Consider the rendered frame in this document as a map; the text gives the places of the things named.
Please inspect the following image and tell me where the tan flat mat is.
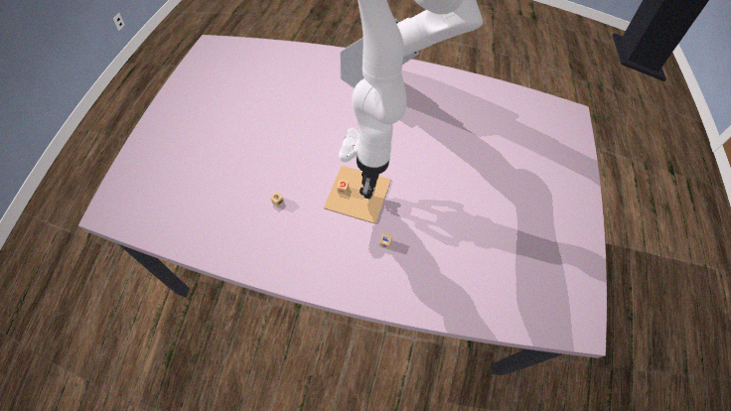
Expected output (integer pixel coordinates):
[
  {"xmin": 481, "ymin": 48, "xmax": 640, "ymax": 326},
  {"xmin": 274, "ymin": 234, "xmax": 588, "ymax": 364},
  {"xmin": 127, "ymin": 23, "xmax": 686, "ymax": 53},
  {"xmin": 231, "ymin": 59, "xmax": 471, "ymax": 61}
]
[{"xmin": 324, "ymin": 166, "xmax": 391, "ymax": 223}]

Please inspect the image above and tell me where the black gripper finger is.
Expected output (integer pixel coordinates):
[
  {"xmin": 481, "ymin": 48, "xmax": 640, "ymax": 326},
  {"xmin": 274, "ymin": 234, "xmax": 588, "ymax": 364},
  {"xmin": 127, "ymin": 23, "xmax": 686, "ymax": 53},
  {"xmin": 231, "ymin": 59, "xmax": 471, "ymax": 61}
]
[{"xmin": 360, "ymin": 172, "xmax": 379, "ymax": 199}]

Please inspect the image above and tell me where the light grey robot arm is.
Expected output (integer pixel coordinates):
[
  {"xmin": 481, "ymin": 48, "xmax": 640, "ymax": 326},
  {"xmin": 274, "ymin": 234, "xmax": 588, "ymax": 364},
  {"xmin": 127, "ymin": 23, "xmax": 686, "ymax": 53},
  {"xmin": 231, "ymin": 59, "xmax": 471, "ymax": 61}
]
[{"xmin": 339, "ymin": 0, "xmax": 483, "ymax": 168}]

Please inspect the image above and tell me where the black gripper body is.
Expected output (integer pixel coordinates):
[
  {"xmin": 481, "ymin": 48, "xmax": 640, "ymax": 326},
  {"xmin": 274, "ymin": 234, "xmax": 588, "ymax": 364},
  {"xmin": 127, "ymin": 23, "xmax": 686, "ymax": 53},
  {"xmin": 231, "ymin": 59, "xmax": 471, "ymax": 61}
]
[{"xmin": 357, "ymin": 156, "xmax": 389, "ymax": 183}]

